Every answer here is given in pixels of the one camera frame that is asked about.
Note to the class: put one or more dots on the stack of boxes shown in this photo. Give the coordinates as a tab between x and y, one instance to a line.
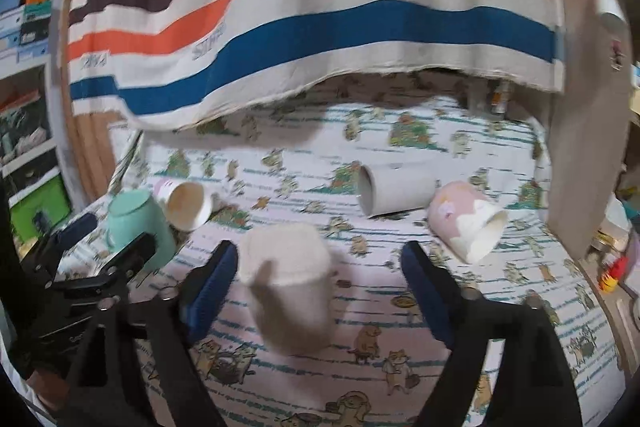
25	17

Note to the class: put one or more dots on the white shelf unit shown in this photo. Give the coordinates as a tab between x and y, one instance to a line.
35	147

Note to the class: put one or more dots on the striped cloth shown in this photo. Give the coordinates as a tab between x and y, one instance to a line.
310	7

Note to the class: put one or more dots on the wooden bed frame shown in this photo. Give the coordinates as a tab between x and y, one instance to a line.
92	157

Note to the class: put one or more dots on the red and yellow toy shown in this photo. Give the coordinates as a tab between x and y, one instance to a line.
612	276

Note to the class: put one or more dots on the beige cup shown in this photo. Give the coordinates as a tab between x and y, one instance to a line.
290	287

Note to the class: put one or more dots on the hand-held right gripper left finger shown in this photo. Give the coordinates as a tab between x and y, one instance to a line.
209	289

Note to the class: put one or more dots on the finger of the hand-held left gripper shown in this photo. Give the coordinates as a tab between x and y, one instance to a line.
131	253
75	231

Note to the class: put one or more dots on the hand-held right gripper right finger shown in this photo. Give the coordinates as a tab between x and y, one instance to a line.
429	294

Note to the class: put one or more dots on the green storage box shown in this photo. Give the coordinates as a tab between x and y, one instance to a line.
37	212

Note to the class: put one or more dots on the grey cup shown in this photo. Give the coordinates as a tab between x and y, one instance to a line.
395	194

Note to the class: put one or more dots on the pink and white cup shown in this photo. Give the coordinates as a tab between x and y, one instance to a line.
465	223

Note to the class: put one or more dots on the white paper cup pink print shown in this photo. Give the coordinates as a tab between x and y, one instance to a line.
186	206

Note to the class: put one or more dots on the cartoon printed bed sheet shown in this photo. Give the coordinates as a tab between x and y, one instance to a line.
350	357

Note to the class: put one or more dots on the mint green cup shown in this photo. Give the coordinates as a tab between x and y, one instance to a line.
137	219

